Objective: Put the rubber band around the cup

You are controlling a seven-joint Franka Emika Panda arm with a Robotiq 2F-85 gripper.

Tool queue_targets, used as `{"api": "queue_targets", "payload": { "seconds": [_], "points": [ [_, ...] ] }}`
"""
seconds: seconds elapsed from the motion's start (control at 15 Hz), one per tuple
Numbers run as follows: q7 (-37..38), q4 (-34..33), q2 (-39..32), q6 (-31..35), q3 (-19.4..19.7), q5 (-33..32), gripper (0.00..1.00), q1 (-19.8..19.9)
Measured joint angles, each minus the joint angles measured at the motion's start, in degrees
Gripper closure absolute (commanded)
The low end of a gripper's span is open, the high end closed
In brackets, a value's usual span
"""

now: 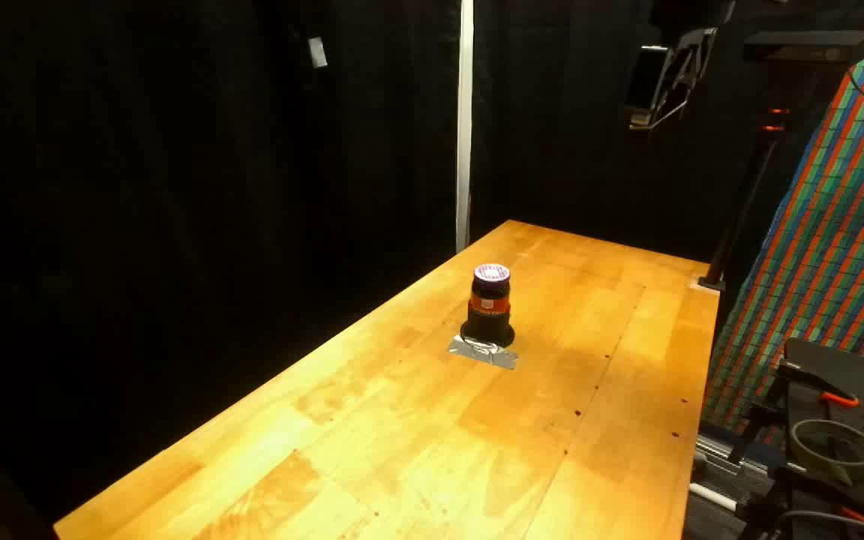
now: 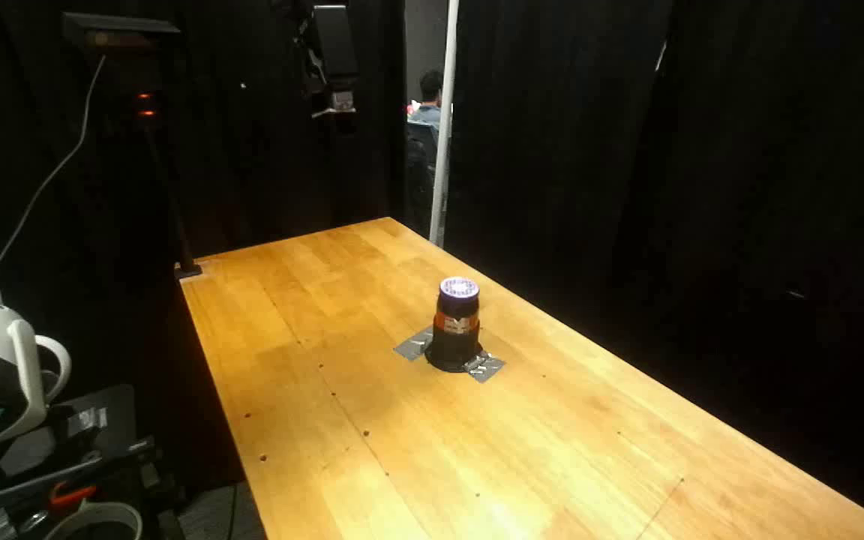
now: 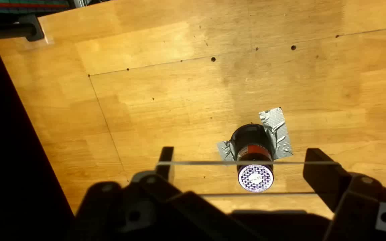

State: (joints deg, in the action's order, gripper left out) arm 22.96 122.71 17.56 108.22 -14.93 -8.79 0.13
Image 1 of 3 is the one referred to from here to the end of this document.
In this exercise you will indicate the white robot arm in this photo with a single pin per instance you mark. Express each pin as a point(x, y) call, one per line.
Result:
point(674, 59)

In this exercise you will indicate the black side cart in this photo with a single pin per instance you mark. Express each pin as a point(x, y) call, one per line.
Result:
point(795, 468)

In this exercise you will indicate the small white tag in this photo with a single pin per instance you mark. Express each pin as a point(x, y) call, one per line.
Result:
point(318, 52)

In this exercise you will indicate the white vertical pole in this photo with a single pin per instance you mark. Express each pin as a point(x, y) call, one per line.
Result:
point(462, 120)

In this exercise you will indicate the colourful woven panel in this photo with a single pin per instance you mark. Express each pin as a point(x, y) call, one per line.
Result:
point(807, 278)

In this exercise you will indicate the roll of grey tape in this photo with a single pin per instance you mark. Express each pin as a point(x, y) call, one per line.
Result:
point(828, 448)

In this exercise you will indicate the orange handled clamp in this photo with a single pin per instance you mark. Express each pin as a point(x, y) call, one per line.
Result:
point(832, 395)

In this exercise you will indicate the black upside-down cup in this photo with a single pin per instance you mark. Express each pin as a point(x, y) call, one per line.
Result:
point(491, 306)

